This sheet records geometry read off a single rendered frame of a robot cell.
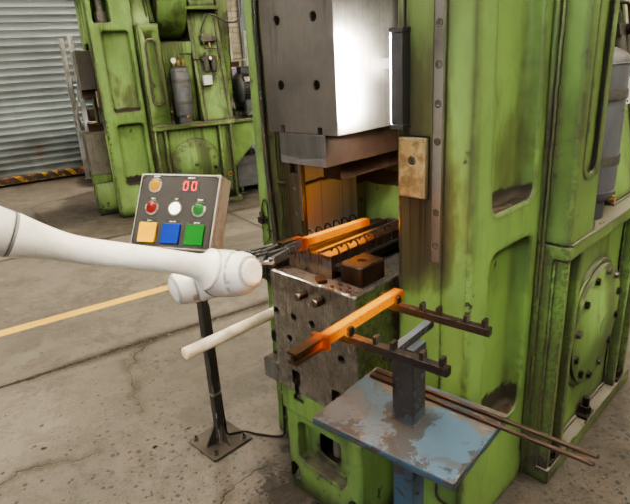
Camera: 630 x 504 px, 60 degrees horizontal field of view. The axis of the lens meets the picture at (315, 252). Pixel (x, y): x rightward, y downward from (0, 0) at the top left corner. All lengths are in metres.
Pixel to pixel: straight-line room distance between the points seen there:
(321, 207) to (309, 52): 0.62
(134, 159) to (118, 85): 0.78
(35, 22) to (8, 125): 1.51
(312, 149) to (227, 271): 0.54
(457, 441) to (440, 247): 0.54
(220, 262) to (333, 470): 1.09
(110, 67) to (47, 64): 3.10
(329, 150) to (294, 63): 0.27
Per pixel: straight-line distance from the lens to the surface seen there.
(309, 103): 1.65
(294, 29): 1.68
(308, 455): 2.22
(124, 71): 6.37
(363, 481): 2.02
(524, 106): 1.84
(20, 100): 9.31
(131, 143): 6.40
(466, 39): 1.51
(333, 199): 2.07
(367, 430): 1.43
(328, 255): 1.72
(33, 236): 1.32
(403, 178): 1.61
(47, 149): 9.38
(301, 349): 1.22
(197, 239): 1.98
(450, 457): 1.37
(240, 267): 1.29
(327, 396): 1.89
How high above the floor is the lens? 1.59
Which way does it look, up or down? 20 degrees down
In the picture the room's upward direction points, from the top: 3 degrees counter-clockwise
